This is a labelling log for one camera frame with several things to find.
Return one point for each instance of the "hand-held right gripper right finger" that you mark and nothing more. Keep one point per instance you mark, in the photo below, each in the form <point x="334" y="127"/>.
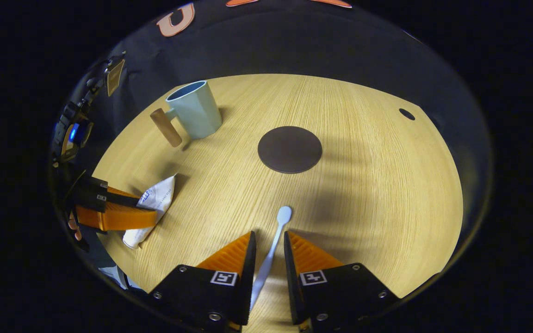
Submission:
<point x="292" y="277"/>

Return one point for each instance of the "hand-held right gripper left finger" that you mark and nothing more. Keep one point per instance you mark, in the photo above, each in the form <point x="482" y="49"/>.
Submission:
<point x="245" y="277"/>

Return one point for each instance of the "white toothpaste tube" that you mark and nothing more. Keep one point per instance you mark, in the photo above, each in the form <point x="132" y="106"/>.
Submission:
<point x="158" y="199"/>

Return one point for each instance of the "dark round coaster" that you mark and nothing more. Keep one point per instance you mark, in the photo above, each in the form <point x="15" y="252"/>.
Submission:
<point x="289" y="149"/>

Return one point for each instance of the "white toothbrush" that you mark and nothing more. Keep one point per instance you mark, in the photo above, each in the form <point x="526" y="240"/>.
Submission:
<point x="273" y="245"/>

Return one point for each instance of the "black backdrop cloth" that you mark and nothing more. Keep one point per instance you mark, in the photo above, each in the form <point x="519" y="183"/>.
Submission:
<point x="294" y="41"/>

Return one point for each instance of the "wooden desktop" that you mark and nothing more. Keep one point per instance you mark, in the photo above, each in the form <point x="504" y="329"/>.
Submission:
<point x="363" y="208"/>

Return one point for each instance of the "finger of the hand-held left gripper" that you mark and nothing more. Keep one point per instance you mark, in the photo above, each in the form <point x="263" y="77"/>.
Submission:
<point x="93" y="194"/>
<point x="118" y="220"/>

